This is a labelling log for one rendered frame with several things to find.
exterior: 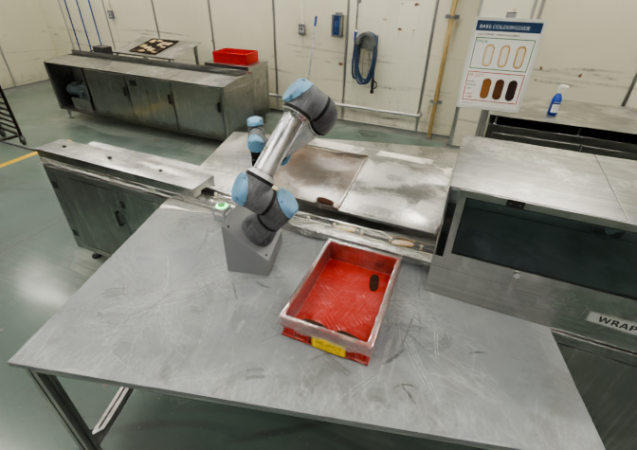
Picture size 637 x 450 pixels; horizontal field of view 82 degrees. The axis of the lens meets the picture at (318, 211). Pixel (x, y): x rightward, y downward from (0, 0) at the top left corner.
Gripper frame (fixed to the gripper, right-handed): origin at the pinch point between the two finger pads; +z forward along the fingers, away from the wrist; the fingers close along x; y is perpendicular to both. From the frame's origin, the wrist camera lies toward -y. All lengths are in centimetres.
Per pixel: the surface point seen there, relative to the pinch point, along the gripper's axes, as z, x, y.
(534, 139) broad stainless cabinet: 36, -63, -194
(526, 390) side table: 2, 120, -80
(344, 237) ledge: 6, 44, -34
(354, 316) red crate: 3, 88, -31
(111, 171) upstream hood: 2, -25, 93
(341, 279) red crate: 6, 68, -30
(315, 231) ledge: 5.9, 38.4, -21.0
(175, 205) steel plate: 9, 4, 52
